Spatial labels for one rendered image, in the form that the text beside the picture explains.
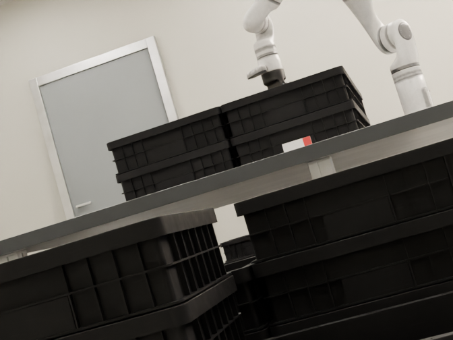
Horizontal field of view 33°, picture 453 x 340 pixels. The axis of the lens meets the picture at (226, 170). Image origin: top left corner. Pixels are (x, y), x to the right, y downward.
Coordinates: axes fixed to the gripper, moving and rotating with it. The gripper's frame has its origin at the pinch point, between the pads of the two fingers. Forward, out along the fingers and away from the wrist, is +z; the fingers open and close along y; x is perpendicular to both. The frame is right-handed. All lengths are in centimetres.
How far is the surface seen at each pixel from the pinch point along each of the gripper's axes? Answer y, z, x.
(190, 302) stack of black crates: -109, 37, 105
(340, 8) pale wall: 211, -100, -236
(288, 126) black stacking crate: -7.8, 5.0, 5.8
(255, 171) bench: -31, 18, 38
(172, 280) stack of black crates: -108, 34, 106
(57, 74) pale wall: 362, -123, -74
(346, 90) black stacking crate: -20.4, -0.2, -9.3
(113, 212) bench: -4, 17, 67
